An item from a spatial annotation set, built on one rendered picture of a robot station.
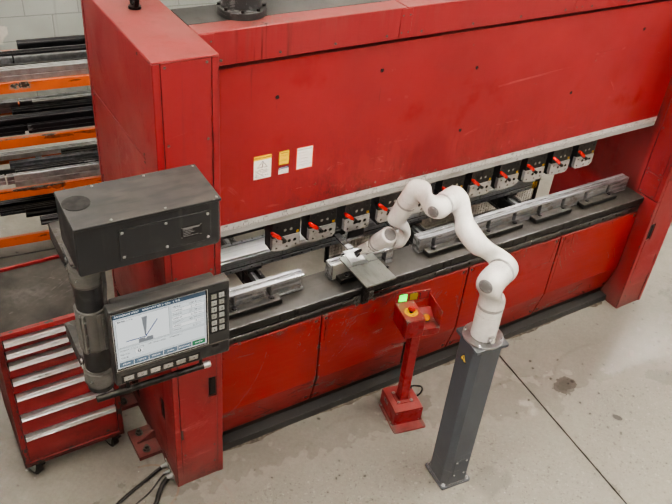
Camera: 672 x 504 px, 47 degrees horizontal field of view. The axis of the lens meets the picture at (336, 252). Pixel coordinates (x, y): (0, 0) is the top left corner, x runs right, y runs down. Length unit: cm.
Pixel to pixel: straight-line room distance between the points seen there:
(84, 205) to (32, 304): 124
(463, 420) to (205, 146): 188
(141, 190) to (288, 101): 89
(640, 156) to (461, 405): 225
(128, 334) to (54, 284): 113
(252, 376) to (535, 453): 167
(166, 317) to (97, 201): 49
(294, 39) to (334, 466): 227
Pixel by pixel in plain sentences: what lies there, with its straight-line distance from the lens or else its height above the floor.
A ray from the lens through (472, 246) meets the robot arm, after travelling 339.
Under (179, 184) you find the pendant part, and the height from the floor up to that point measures 195.
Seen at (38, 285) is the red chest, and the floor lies 98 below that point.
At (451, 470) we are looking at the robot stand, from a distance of 422.
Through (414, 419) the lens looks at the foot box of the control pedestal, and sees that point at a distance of 456.
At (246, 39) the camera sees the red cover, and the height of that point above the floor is 225.
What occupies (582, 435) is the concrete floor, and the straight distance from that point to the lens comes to 481.
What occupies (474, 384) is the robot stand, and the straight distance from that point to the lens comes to 375.
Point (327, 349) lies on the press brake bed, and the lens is 418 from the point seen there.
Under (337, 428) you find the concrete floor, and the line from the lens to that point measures 448.
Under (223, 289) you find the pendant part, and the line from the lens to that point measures 287.
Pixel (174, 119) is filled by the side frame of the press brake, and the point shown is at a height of 207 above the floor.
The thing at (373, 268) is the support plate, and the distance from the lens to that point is 395.
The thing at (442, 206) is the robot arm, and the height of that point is 163.
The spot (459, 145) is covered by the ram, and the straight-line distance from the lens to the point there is 405.
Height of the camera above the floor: 338
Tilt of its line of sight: 36 degrees down
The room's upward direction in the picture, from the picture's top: 6 degrees clockwise
